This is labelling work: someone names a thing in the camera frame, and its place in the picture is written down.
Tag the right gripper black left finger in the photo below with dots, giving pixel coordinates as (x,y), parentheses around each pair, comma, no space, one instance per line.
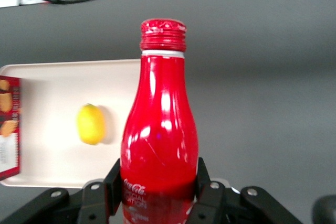
(89,203)

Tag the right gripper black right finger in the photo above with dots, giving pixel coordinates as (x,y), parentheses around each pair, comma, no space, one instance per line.
(218,203)

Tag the red coke bottle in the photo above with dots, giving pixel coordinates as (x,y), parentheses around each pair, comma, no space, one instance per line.
(160,116)

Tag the beige rectangular tray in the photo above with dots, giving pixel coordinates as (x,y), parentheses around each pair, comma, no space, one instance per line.
(52,155)

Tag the yellow lemon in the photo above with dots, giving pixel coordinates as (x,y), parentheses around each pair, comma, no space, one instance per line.
(90,124)

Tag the red cookie box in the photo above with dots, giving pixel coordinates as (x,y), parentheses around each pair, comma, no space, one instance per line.
(9,129)

